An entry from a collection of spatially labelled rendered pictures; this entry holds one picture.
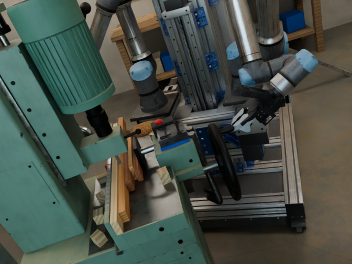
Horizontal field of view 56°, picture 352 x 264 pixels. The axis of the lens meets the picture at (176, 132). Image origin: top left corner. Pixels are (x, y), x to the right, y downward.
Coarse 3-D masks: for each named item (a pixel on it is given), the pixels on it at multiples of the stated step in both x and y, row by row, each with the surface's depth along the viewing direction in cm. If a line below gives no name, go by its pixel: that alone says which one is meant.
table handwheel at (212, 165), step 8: (208, 128) 116; (216, 128) 111; (216, 136) 108; (216, 144) 107; (224, 144) 106; (216, 152) 130; (224, 152) 105; (216, 160) 117; (224, 160) 105; (208, 168) 117; (216, 168) 117; (224, 168) 116; (232, 168) 104; (224, 176) 128; (232, 176) 104; (232, 184) 106; (232, 192) 120; (240, 192) 109
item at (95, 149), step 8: (112, 128) 108; (120, 128) 107; (88, 136) 109; (96, 136) 107; (112, 136) 104; (120, 136) 104; (88, 144) 104; (96, 144) 104; (104, 144) 104; (112, 144) 105; (120, 144) 105; (88, 152) 105; (96, 152) 105; (104, 152) 106; (112, 152) 106; (120, 152) 106; (88, 160) 106; (96, 160) 106
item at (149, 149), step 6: (132, 138) 115; (138, 144) 114; (156, 144) 113; (138, 150) 109; (144, 150) 113; (150, 150) 113; (138, 156) 110; (144, 156) 118; (144, 162) 113; (144, 168) 112
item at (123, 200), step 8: (120, 120) 143; (120, 176) 107; (120, 184) 103; (120, 192) 100; (128, 192) 105; (120, 200) 97; (128, 200) 101; (120, 208) 93; (128, 208) 97; (120, 216) 93; (128, 216) 94
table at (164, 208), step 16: (144, 144) 128; (144, 176) 110; (176, 176) 110; (192, 176) 111; (144, 192) 103; (160, 192) 100; (176, 192) 98; (144, 208) 96; (160, 208) 94; (176, 208) 92; (128, 224) 93; (144, 224) 91; (160, 224) 91; (176, 224) 92; (128, 240) 92; (144, 240) 93
